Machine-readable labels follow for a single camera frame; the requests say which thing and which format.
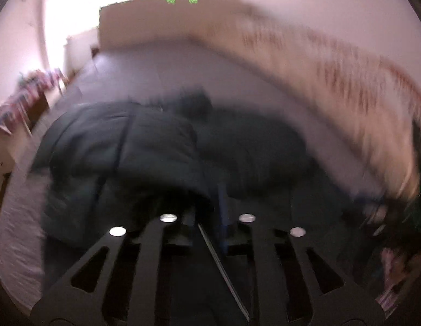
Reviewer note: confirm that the grey quilted bedspread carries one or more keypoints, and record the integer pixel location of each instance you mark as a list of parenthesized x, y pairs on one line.
[(161, 69)]

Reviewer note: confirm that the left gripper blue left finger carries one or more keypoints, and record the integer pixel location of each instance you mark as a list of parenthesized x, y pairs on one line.
[(197, 226)]

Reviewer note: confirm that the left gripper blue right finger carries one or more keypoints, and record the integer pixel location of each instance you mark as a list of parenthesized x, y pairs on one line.
[(224, 214)]

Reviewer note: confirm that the white bedside drawer table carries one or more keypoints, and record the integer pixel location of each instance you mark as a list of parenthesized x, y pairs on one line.
[(12, 146)]

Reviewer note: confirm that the beige leaf-print blanket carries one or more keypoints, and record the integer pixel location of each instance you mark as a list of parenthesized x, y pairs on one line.
[(367, 97)]

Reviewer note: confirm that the dark green puffer jacket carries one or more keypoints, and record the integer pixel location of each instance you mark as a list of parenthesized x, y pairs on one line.
[(123, 163)]

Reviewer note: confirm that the cream bed headboard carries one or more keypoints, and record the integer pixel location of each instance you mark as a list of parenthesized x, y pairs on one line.
[(139, 21)]

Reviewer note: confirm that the pink plaid pajama clothing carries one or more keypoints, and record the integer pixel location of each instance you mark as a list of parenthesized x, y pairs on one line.
[(399, 275)]

